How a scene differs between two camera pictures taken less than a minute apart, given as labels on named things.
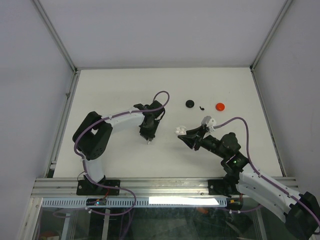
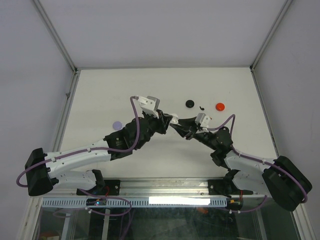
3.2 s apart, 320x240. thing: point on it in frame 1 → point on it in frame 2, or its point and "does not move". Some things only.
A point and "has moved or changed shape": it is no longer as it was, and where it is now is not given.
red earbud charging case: (220, 106) does not move
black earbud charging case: (189, 103) does not move
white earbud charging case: (180, 130) has moved or changed shape
